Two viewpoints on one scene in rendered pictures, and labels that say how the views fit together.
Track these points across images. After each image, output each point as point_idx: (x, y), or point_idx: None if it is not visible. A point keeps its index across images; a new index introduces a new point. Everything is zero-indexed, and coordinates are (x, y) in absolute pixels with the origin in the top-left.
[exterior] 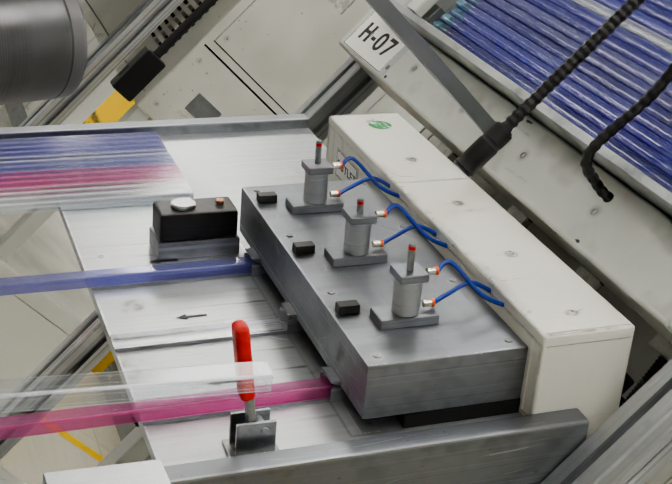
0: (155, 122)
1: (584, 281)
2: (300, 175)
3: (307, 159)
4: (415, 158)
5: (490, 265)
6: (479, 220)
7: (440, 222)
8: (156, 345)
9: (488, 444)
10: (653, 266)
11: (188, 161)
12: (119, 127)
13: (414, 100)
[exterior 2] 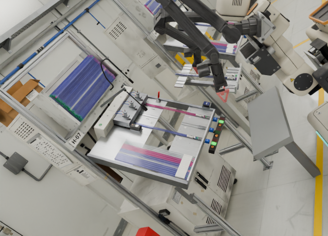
0: (112, 161)
1: None
2: (106, 140)
3: (125, 112)
4: (106, 115)
5: (125, 96)
6: (116, 102)
7: (120, 103)
8: (154, 115)
9: None
10: (118, 84)
11: (116, 150)
12: (118, 162)
13: (92, 124)
